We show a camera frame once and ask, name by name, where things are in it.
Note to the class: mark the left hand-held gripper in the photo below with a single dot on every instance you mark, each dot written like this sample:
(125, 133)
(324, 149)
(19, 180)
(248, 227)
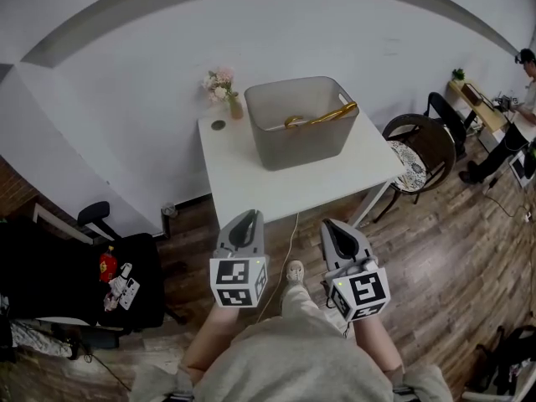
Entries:
(234, 279)

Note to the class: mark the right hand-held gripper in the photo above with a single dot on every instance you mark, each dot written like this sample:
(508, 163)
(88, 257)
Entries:
(362, 291)

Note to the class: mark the grey plastic basket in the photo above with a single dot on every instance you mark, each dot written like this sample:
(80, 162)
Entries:
(301, 149)

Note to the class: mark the golden wooden hanger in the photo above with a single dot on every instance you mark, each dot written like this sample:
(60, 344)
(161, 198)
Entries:
(331, 116)

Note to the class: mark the person's left forearm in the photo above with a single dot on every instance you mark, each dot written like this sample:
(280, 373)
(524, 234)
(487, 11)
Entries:
(213, 341)

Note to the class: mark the person's right forearm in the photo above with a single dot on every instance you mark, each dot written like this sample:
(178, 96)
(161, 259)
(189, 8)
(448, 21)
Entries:
(377, 346)

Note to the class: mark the person's beige shoe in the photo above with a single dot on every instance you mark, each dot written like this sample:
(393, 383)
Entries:
(295, 271)

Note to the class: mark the white square table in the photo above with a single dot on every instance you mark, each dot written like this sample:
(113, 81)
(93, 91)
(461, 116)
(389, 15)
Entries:
(293, 191)

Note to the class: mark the person's beige trouser leg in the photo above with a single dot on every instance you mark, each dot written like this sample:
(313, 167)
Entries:
(301, 304)

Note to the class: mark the small grey floor cup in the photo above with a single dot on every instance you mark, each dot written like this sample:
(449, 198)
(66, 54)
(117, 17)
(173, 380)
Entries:
(169, 209)

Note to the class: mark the patterned seat cushion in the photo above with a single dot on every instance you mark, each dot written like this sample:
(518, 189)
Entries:
(408, 163)

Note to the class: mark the person's beige shirt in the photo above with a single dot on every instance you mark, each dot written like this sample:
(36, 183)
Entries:
(293, 362)

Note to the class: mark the white clutter on chair seat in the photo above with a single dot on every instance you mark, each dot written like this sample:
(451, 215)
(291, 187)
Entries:
(125, 289)

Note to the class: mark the red bottle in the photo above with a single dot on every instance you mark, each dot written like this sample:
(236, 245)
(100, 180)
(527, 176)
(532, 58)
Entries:
(107, 266)

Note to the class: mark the dark wicker round chair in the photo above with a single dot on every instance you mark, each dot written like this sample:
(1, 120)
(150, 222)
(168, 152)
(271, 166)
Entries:
(439, 149)

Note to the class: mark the pink flowers in vase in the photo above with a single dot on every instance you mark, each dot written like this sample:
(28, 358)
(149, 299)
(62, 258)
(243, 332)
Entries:
(220, 84)

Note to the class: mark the black folding chair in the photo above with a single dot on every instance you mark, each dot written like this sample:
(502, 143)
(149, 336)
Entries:
(444, 111)

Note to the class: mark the white table with slanted leg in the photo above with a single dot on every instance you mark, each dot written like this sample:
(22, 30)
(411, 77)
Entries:
(79, 321)

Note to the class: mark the black office chair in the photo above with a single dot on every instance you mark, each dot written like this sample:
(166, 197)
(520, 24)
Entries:
(50, 266)

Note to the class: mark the light wooden desk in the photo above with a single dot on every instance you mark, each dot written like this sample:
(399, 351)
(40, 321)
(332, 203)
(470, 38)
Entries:
(492, 115)

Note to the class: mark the black swivel chair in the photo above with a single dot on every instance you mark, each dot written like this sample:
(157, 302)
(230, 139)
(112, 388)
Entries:
(511, 362)

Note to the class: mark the small green potted plant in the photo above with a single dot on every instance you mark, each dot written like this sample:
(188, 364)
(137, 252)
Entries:
(459, 74)

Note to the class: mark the patterned grey cloth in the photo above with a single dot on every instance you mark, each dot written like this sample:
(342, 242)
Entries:
(37, 341)

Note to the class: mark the white metal frame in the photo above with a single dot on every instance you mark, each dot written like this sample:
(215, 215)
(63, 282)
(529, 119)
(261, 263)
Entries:
(63, 222)

